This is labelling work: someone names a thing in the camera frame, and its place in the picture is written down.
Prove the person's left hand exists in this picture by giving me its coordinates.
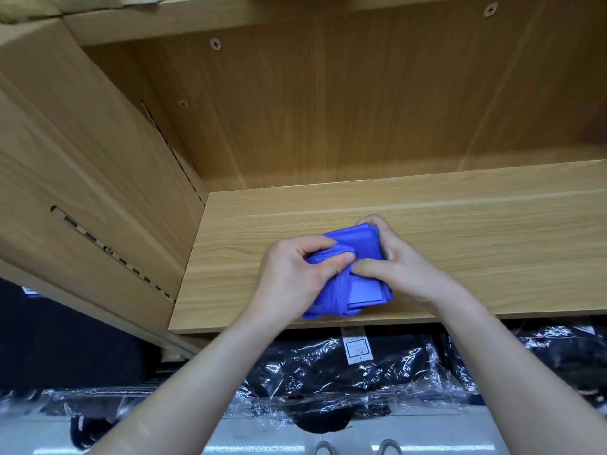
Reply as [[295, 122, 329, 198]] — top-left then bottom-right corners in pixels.
[[247, 234, 357, 331]]

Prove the person's right hand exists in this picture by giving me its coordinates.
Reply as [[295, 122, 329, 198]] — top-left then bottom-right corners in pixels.
[[350, 215, 472, 315]]

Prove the blue non-woven bag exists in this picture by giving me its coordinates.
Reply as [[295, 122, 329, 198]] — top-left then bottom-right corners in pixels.
[[302, 222, 395, 321]]

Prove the wooden shelf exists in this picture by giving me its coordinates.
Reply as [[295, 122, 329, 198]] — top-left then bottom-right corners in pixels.
[[0, 0, 607, 361]]

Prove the person's left forearm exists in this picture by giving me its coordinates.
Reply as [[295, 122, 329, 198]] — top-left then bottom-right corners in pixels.
[[90, 312, 286, 455]]

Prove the person's right forearm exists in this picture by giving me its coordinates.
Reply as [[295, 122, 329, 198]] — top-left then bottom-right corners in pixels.
[[441, 289, 607, 455]]

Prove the beige woven basket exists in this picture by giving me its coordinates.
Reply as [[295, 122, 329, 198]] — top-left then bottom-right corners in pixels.
[[0, 0, 161, 23]]

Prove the white paper tag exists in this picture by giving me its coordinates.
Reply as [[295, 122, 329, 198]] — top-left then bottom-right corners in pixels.
[[341, 327, 377, 365]]

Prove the black wrapped bag with tag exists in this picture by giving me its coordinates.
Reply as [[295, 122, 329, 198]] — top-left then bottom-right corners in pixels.
[[239, 331, 449, 430]]

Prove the black plastic-wrapped bag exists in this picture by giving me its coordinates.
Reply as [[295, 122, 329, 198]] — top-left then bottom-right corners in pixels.
[[444, 317, 607, 410], [0, 382, 243, 444]]

